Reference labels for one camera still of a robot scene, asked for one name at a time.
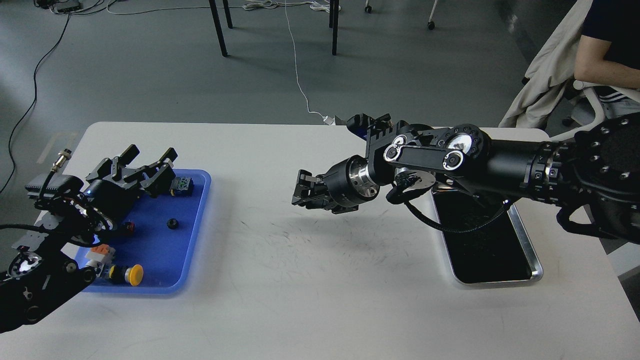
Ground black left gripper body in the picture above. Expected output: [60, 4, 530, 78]
[83, 172, 145, 231]

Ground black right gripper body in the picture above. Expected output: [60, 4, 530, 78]
[322, 155, 380, 214]

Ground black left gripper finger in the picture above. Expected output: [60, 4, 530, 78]
[122, 147, 178, 198]
[86, 145, 140, 183]

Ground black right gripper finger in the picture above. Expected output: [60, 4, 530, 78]
[295, 170, 329, 196]
[291, 193, 330, 210]

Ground small black gear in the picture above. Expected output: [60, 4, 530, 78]
[166, 218, 179, 230]

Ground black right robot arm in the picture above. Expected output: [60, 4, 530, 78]
[291, 113, 640, 244]

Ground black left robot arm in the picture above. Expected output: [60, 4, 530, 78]
[1, 145, 178, 333]

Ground black industrial part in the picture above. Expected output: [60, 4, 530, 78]
[118, 221, 136, 237]

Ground blue plastic tray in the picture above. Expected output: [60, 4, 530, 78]
[85, 169, 211, 296]

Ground silver metal tray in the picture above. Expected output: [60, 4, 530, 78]
[432, 190, 544, 288]

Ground black table leg left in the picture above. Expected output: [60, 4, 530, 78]
[208, 0, 234, 58]

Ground black table leg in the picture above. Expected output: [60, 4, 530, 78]
[328, 0, 340, 56]
[208, 0, 234, 58]

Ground black table leg right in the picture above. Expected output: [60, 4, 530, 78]
[328, 0, 340, 56]

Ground beige jacket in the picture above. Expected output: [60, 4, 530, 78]
[498, 0, 593, 129]

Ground white office chair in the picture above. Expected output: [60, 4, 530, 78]
[550, 80, 640, 281]

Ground seated person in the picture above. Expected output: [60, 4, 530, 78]
[574, 0, 640, 108]

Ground red push button switch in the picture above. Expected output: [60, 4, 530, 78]
[168, 177, 195, 198]

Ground orange grey switch block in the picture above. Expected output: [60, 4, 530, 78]
[84, 244, 114, 267]

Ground yellow push button switch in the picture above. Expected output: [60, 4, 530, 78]
[100, 264, 144, 287]

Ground black cable on floor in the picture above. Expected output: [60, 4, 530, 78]
[0, 0, 111, 196]

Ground white cable on floor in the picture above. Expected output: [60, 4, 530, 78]
[242, 0, 346, 126]

